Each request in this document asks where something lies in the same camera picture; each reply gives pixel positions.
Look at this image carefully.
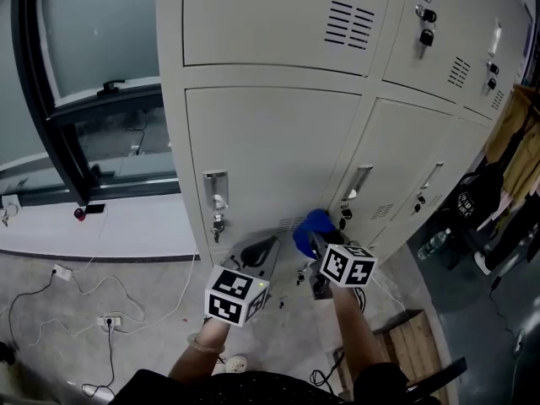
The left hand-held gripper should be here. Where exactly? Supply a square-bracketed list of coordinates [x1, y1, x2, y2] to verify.
[204, 235, 282, 327]

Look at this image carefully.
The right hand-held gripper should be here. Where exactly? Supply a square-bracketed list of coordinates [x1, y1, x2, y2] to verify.
[310, 230, 378, 301]

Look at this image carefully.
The blue wiping cloth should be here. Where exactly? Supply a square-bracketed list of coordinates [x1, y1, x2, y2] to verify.
[292, 208, 338, 261]

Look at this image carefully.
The grey metal locker door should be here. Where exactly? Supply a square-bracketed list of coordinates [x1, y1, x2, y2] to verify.
[184, 85, 364, 248]

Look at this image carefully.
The grey metal locker cabinet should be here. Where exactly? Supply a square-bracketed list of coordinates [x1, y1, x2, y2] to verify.
[154, 0, 536, 311]

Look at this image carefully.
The person's left forearm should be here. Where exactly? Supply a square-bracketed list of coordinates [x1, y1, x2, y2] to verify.
[167, 318, 231, 381]

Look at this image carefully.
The person's right forearm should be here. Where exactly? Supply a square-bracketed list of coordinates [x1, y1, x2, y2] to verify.
[328, 284, 393, 375]

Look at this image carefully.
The person's white shoe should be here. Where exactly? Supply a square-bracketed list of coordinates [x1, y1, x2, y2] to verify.
[223, 354, 248, 375]

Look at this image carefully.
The clear water bottle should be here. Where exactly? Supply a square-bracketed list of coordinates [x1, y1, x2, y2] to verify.
[416, 227, 453, 261]

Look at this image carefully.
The person's black top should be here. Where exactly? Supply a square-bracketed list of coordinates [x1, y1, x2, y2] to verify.
[107, 360, 442, 405]

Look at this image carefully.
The wooden pallet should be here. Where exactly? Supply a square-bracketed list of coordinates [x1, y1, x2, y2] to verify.
[332, 309, 451, 405]

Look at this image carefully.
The black printed tote bag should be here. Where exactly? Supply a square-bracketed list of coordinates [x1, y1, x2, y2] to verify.
[453, 170, 505, 231]

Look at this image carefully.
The black power adapter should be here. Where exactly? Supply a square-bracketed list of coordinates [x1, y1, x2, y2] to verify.
[0, 339, 17, 365]

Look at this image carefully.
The small frosted window panel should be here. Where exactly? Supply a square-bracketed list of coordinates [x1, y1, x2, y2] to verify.
[36, 0, 161, 100]

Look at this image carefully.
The large frosted window panel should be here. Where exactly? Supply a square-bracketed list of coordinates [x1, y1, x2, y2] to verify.
[0, 0, 47, 172]

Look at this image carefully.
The white power cable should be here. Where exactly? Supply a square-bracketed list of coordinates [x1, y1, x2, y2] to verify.
[69, 256, 145, 327]
[370, 276, 408, 314]
[27, 318, 100, 348]
[113, 251, 198, 336]

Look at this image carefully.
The thin clear wrist bracelet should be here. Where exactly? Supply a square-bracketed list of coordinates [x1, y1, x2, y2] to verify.
[187, 332, 227, 355]

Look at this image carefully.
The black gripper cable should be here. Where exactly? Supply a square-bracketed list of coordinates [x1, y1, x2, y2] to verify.
[310, 287, 368, 387]

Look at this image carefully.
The black power cable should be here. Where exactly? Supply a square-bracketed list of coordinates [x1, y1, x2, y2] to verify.
[80, 321, 117, 399]
[7, 267, 58, 352]

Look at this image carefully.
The black flat strap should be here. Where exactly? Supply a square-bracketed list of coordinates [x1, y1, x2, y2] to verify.
[404, 356, 468, 396]

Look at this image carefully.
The black window frame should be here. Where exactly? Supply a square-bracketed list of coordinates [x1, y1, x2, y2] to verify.
[10, 0, 182, 206]

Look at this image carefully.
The black window handle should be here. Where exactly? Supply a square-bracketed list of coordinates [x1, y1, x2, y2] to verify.
[96, 78, 127, 96]

